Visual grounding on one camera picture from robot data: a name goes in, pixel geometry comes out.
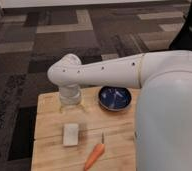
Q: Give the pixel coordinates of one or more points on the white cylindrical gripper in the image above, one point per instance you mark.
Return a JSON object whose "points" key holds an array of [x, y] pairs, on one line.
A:
{"points": [[70, 95]]}

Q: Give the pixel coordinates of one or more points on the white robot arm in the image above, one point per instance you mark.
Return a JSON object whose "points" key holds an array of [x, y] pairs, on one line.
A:
{"points": [[163, 119]]}

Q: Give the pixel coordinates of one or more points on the dark blue ceramic bowl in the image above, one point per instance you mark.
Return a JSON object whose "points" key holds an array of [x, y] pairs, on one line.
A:
{"points": [[114, 98]]}

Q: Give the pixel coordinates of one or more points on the white rectangular sponge block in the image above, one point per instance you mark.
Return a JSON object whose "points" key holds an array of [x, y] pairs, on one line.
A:
{"points": [[70, 134]]}

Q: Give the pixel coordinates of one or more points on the orange carrot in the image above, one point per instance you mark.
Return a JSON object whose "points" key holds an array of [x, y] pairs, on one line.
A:
{"points": [[95, 154]]}

